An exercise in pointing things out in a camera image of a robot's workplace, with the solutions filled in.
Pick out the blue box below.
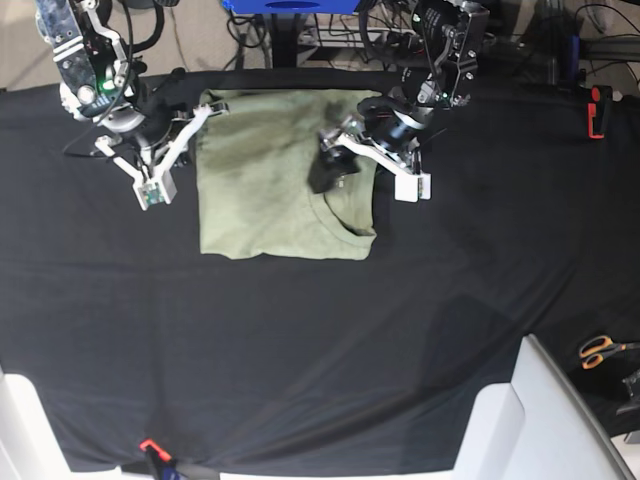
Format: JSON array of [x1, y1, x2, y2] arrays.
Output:
[[222, 0, 360, 15]]

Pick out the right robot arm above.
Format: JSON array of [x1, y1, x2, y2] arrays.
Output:
[[35, 0, 229, 210]]

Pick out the orange handled scissors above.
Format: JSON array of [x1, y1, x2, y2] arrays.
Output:
[[578, 335, 639, 370]]

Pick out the white bin right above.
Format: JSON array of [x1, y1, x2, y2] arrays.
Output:
[[452, 334, 634, 479]]

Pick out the white bin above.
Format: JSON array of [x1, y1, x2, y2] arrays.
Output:
[[452, 334, 634, 479], [1, 371, 72, 479]]

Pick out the light green T-shirt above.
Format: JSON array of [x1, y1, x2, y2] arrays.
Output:
[[196, 90, 377, 261]]

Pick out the red black clamp right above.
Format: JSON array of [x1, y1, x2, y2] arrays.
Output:
[[587, 85, 613, 140]]

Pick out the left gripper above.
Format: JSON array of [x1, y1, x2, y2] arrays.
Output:
[[307, 97, 433, 203]]

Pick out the orange clamp bottom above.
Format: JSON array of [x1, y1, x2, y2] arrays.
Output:
[[139, 439, 181, 480]]

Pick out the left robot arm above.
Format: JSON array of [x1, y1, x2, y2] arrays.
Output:
[[308, 1, 490, 203]]

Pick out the white bin left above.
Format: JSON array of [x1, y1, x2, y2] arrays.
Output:
[[1, 371, 72, 479]]

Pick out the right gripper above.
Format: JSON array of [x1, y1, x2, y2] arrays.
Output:
[[95, 69, 230, 210]]

